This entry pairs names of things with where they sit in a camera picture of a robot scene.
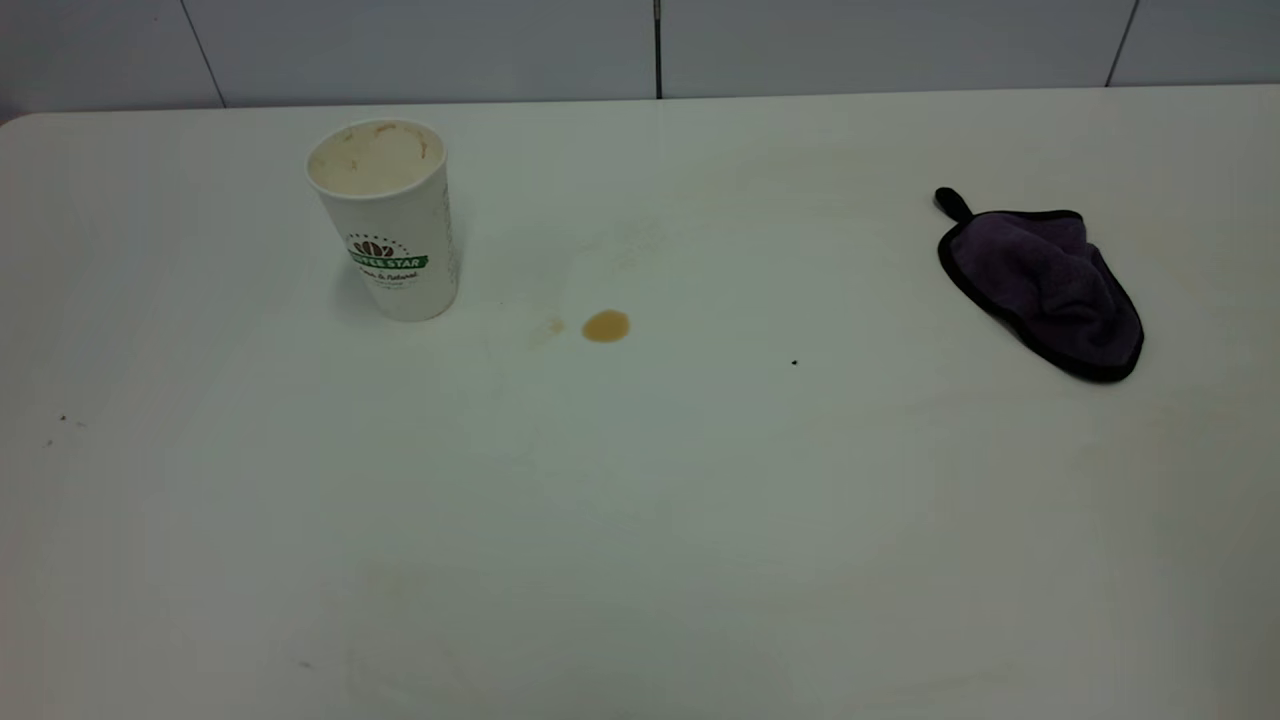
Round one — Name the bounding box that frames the white paper coffee cup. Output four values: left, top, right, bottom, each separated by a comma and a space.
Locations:
305, 118, 460, 323

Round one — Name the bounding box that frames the purple cloth with black trim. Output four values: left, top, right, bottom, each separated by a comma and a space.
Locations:
934, 186, 1146, 383

